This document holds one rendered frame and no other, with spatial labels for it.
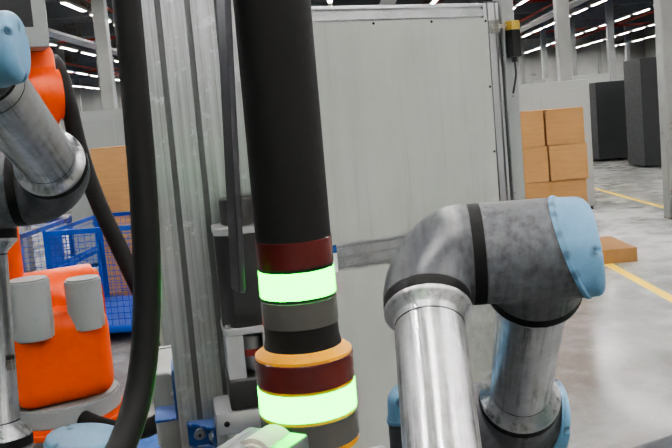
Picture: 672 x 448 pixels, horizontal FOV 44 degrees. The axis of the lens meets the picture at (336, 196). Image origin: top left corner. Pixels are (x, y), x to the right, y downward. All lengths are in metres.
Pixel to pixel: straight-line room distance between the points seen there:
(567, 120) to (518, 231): 7.73
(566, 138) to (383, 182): 6.28
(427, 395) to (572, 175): 7.90
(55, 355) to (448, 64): 2.62
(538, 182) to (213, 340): 7.40
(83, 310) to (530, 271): 3.57
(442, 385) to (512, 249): 0.18
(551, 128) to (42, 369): 5.77
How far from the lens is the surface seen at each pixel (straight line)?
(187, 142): 1.31
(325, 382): 0.36
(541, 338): 1.05
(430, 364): 0.83
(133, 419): 0.28
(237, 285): 0.35
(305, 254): 0.35
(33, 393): 4.41
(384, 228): 2.44
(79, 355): 4.40
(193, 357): 1.38
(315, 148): 0.35
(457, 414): 0.80
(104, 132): 11.20
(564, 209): 0.94
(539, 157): 8.59
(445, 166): 2.55
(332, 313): 0.36
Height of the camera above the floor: 1.68
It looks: 5 degrees down
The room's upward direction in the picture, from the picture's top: 5 degrees counter-clockwise
